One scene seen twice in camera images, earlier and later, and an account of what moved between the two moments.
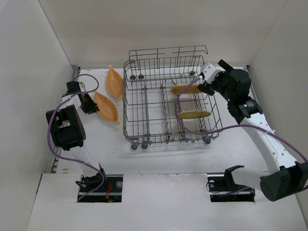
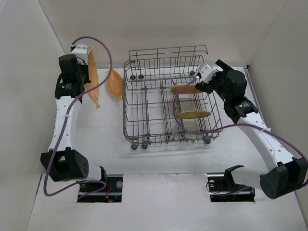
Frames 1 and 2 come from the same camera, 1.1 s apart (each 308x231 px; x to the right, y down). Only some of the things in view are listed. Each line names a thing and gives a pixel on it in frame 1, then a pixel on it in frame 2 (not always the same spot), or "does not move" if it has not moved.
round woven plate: (190, 114) does not move
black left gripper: (87, 104) → (83, 72)
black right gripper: (208, 86) does not move
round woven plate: (192, 88) does not move
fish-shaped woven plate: (107, 109) → (93, 71)
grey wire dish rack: (162, 101) does not move
